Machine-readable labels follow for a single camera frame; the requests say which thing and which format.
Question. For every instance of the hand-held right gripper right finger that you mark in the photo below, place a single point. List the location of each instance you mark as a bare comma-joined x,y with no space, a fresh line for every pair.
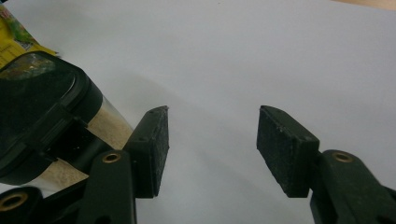
286,152

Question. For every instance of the wooden table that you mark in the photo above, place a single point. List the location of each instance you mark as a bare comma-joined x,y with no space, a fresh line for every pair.
373,3

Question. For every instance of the yellow seasoning pouch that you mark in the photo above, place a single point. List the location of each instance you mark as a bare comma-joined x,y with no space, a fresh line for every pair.
12,46

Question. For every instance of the glass jar with black lid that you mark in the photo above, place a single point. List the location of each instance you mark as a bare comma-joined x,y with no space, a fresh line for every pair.
46,93

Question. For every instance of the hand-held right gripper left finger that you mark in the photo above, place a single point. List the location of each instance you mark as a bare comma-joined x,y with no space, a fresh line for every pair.
149,155

